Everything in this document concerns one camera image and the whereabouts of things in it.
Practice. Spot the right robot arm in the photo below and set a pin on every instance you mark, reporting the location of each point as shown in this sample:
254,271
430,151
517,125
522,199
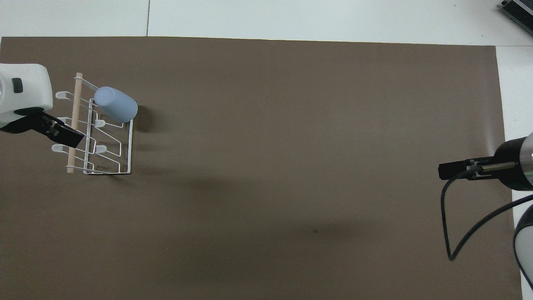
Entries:
528,160

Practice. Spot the grey ribbed metal box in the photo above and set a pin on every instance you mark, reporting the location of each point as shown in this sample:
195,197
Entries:
519,10

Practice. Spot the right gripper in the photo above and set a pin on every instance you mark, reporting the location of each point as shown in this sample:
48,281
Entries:
509,154

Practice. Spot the light blue cup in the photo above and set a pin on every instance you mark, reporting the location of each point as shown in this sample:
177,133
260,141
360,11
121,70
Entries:
116,105

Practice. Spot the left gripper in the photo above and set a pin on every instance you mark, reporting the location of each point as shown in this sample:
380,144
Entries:
23,121

